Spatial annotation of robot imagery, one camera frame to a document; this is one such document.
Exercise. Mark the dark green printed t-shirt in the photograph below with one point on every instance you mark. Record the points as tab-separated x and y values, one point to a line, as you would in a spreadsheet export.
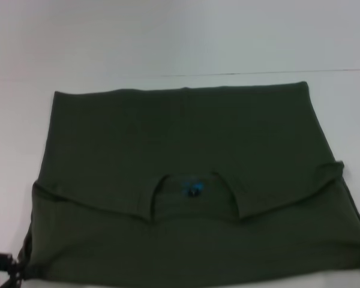
180	135

